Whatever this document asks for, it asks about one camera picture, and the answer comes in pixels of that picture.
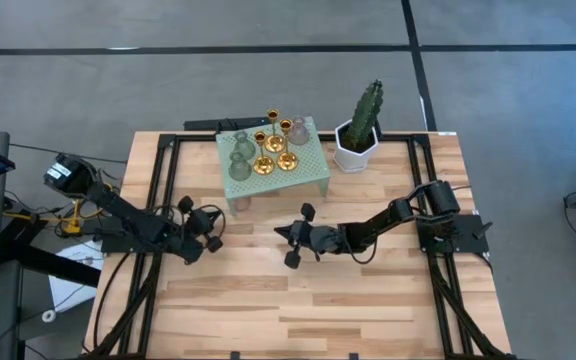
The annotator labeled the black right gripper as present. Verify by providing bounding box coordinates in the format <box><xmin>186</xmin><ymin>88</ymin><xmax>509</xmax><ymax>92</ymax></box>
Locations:
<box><xmin>273</xmin><ymin>202</ymin><xmax>344</xmax><ymax>270</ymax></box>

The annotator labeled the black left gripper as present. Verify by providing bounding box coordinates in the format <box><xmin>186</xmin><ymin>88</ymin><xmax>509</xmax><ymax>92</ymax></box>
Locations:
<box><xmin>177</xmin><ymin>195</ymin><xmax>224</xmax><ymax>254</ymax></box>

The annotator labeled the gold metal candlestick holder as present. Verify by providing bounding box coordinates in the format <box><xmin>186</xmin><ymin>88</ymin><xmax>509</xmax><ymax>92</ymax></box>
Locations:
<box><xmin>252</xmin><ymin>130</ymin><xmax>276</xmax><ymax>177</ymax></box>
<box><xmin>262</xmin><ymin>108</ymin><xmax>287</xmax><ymax>155</ymax></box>
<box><xmin>275</xmin><ymin>118</ymin><xmax>300</xmax><ymax>173</ymax></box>

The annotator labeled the green perforated metal shelf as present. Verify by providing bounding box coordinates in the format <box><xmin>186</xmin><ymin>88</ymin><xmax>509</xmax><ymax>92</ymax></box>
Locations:
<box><xmin>215</xmin><ymin>116</ymin><xmax>333</xmax><ymax>216</ymax></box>

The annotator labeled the white hexagonal plant pot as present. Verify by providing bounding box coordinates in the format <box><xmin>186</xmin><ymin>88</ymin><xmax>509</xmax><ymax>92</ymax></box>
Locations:
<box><xmin>332</xmin><ymin>119</ymin><xmax>383</xmax><ymax>174</ymax></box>

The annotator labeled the black mounting plate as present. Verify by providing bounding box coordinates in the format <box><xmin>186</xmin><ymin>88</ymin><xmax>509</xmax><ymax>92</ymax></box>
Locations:
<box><xmin>183</xmin><ymin>117</ymin><xmax>269</xmax><ymax>133</ymax></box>

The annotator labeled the yellow clamp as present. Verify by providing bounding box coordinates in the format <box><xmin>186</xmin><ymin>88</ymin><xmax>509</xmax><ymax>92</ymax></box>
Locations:
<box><xmin>64</xmin><ymin>198</ymin><xmax>84</xmax><ymax>237</ymax></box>

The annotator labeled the tall green cactus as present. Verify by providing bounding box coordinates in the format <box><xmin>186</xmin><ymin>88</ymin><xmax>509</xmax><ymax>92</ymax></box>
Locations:
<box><xmin>343</xmin><ymin>79</ymin><xmax>385</xmax><ymax>151</ymax></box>

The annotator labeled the white paper sheet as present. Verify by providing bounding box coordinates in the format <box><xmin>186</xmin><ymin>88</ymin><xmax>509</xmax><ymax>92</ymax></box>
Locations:
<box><xmin>47</xmin><ymin>239</ymin><xmax>104</xmax><ymax>314</ymax></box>

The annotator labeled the black stand leg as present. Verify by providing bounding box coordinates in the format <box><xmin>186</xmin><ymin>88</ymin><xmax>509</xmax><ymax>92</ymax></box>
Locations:
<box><xmin>0</xmin><ymin>214</ymin><xmax>102</xmax><ymax>289</ymax></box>

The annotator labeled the thin black power cable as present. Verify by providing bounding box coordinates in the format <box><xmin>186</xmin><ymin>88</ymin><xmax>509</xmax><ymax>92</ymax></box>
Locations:
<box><xmin>9</xmin><ymin>143</ymin><xmax>129</xmax><ymax>165</ymax></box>

